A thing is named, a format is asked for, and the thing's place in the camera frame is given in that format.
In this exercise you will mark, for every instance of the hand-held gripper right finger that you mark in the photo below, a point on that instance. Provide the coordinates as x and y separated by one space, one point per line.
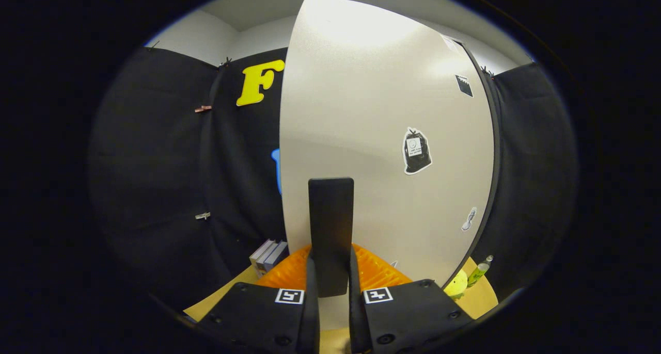
413 312

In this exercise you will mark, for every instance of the green plastic bottle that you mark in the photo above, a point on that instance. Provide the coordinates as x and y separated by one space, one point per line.
478 274

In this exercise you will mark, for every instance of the yellow pineapple plush toy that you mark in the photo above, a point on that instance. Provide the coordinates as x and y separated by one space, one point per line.
456 287

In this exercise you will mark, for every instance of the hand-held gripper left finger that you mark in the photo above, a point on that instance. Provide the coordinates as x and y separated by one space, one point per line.
258 312

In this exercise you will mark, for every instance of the black backdrop cloth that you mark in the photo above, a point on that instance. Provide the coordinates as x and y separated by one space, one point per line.
155 163

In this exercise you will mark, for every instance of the red clip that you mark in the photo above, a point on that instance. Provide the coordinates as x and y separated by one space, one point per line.
203 108

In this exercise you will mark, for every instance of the yellow spine book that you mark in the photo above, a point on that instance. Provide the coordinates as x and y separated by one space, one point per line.
258 251

